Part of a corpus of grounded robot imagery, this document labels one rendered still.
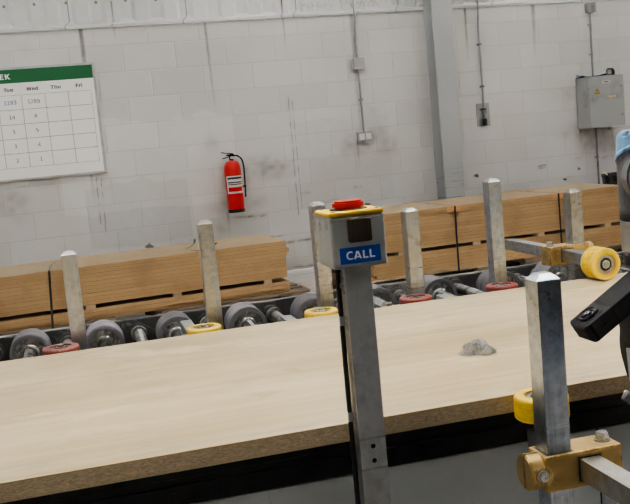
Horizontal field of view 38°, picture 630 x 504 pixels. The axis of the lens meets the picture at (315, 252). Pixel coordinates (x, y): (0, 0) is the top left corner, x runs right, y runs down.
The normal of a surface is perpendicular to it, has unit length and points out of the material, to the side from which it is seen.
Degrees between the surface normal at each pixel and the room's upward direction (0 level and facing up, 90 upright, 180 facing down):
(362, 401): 90
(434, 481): 90
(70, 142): 90
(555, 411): 90
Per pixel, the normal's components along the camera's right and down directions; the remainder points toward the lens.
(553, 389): 0.26, 0.10
